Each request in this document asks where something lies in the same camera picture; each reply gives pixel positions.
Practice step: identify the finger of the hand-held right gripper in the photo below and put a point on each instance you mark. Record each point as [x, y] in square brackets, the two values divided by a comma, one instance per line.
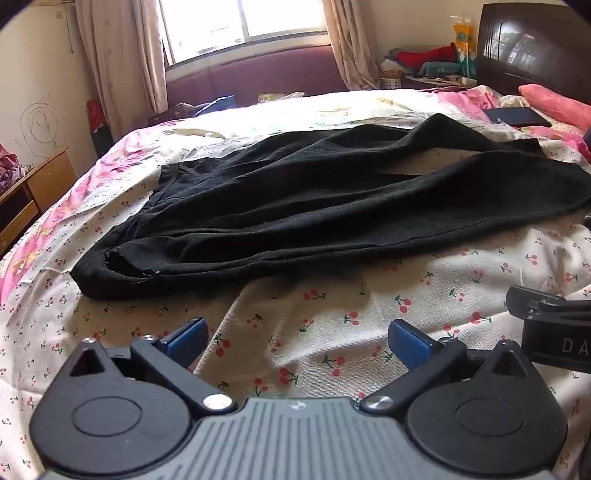
[526, 300]

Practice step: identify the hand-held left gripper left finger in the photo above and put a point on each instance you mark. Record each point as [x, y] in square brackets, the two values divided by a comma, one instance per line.
[187, 344]

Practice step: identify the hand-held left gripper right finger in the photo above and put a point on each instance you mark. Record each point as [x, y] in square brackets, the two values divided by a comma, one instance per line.
[408, 344]

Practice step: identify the black pants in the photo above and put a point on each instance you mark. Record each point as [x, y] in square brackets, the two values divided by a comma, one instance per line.
[323, 203]

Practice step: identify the cherry print bed sheet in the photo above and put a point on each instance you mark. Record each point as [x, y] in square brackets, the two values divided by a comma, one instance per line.
[323, 304]

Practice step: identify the black tablet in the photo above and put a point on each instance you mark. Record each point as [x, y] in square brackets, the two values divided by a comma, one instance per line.
[517, 116]

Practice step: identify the pink pillow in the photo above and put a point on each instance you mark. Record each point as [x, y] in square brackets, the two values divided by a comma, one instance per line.
[558, 104]

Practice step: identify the wooden drawer cabinet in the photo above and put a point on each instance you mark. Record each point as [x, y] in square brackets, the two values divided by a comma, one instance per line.
[46, 184]

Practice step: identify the dark bag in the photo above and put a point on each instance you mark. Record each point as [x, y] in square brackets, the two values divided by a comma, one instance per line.
[173, 113]

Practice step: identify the blue bag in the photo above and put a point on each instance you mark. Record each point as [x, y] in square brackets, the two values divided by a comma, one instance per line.
[217, 105]

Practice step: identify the red patterned bag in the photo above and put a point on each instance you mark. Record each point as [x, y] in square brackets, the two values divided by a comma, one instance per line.
[98, 120]

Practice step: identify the teal cloth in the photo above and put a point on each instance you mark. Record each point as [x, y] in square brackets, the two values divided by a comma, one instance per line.
[438, 69]

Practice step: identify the purple patterned cloth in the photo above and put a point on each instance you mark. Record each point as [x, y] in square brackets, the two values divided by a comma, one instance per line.
[9, 168]

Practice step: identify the white basket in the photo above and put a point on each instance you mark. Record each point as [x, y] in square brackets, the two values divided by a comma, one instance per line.
[393, 84]

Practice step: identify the dark wooden headboard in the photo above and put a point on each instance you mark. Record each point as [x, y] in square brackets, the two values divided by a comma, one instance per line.
[531, 46]

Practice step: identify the yellow tissue pack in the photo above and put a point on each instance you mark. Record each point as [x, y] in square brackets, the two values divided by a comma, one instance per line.
[464, 46]

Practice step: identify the red cloth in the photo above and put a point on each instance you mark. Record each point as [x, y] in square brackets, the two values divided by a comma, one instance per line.
[425, 56]

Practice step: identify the maroon padded bench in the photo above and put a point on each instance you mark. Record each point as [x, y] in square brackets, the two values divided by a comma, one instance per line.
[258, 74]

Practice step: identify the beige curtain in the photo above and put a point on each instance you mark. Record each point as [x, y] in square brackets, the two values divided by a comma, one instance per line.
[120, 60]
[351, 46]

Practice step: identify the window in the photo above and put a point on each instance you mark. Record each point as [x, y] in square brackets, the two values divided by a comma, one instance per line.
[249, 23]

